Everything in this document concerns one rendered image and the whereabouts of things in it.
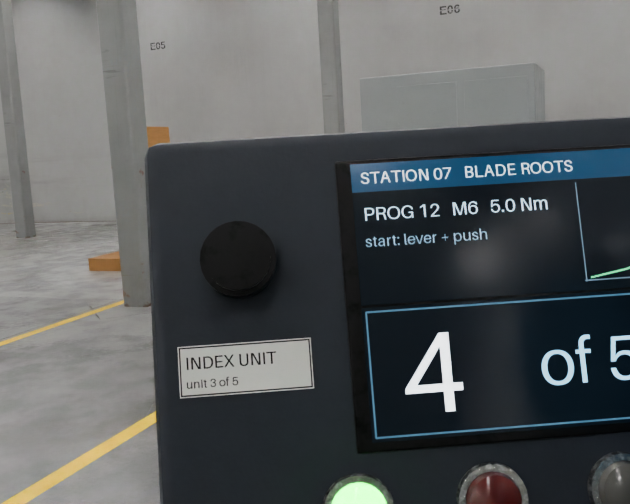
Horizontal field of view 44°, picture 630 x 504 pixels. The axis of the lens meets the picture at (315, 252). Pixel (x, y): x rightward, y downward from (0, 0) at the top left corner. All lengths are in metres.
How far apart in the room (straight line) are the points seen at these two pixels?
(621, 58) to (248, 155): 12.84
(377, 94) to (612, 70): 5.58
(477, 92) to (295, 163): 7.80
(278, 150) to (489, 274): 0.09
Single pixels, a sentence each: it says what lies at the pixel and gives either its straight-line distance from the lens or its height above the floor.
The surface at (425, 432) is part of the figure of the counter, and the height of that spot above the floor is 1.14.
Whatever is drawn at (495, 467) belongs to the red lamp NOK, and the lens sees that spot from 0.31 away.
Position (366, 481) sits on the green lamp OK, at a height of 1.13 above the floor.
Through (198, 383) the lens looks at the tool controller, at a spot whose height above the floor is 1.16.
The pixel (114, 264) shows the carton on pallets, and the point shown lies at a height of 0.08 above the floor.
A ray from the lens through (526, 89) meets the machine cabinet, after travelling 8.03.
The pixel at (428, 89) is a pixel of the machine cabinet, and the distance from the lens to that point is 8.20.
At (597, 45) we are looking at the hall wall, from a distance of 13.14.
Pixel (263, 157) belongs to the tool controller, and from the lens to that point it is 0.30.
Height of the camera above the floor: 1.25
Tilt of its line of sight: 8 degrees down
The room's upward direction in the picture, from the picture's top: 3 degrees counter-clockwise
